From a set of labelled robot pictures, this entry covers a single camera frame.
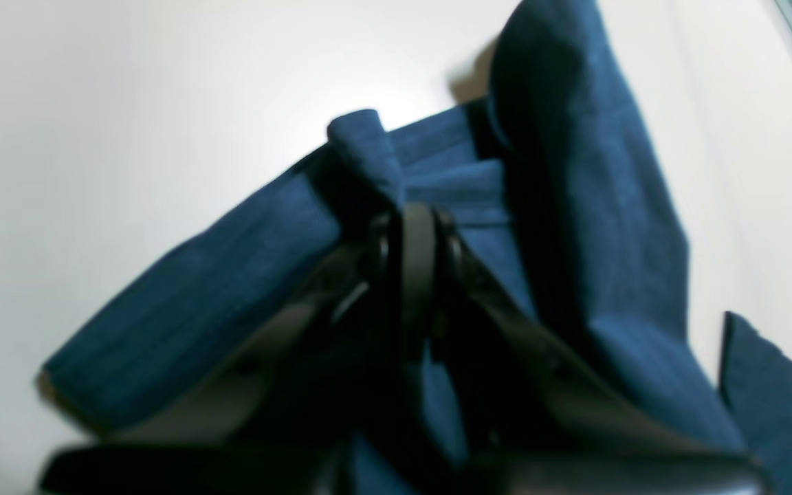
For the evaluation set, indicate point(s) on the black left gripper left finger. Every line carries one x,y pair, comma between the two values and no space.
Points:
313,402

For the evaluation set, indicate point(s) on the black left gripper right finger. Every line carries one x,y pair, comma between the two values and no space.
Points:
546,422

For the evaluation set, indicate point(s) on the dark blue t-shirt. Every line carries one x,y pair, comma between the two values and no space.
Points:
552,183

